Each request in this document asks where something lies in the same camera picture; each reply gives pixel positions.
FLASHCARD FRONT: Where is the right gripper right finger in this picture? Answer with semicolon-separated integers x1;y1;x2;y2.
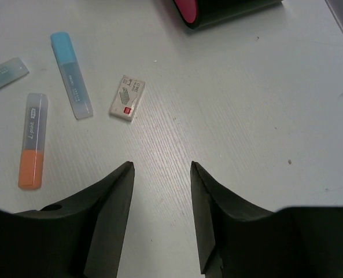
190;161;272;277

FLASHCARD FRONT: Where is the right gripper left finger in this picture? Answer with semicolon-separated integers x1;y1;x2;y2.
15;162;135;277

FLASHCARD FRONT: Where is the orange capped clear highlighter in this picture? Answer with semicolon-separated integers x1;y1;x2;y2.
18;93;48;190

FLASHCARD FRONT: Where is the blue highlighter pen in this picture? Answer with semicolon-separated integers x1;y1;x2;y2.
50;32;93;120

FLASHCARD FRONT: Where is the green highlighter pen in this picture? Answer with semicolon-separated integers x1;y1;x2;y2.
0;57;29;88

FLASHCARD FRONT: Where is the black drawer cabinet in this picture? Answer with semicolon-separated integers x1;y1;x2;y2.
173;0;282;30

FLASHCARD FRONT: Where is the pink lower drawer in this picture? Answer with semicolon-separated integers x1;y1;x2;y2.
174;0;198;24

